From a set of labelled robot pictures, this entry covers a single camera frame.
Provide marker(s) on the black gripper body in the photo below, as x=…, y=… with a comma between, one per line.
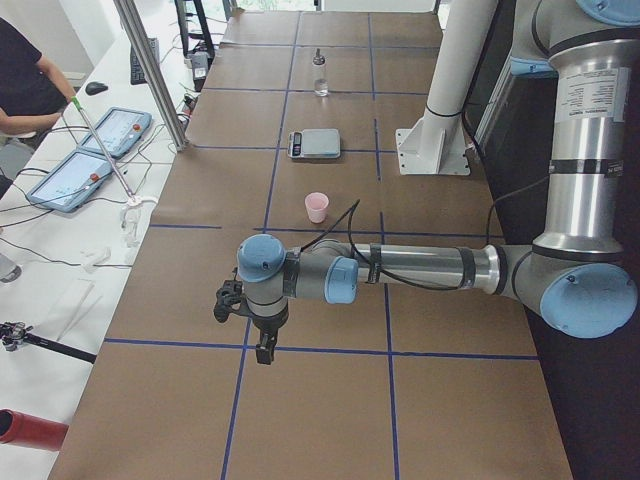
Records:
x=268, y=329

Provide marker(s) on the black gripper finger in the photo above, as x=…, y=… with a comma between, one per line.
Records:
x=264, y=354

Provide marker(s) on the pink plastic cup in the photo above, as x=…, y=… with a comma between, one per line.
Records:
x=316, y=204

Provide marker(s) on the clear glass sauce dispenser bottle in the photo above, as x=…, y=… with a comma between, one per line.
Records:
x=319, y=70

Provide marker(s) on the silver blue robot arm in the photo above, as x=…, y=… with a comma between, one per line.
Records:
x=570, y=275

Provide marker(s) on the silver digital kitchen scale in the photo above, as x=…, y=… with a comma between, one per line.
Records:
x=314, y=144

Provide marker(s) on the reacher stick with green tip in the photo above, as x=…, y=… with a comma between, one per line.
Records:
x=132, y=199

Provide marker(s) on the black tripod rod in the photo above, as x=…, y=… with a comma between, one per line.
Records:
x=16, y=334

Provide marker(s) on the lower blue teach pendant tablet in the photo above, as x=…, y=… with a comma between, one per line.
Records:
x=70, y=184

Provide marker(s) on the blue teach pendant tablet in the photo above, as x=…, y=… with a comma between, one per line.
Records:
x=70, y=184
x=120, y=129

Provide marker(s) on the upper blue teach pendant tablet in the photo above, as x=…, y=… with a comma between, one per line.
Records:
x=120, y=129

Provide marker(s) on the red cylinder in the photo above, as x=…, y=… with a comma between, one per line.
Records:
x=20, y=429

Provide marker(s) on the black keyboard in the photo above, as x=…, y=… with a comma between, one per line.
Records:
x=137, y=75

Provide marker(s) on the black computer mouse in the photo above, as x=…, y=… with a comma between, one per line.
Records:
x=94, y=87

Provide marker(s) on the seated person in black shirt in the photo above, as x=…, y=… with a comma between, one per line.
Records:
x=34, y=91

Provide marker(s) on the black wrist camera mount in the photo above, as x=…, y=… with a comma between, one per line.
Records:
x=230, y=299

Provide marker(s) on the white camera pole with base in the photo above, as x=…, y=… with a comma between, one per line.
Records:
x=435, y=145

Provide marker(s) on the aluminium frame post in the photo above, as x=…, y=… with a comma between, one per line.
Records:
x=134, y=28

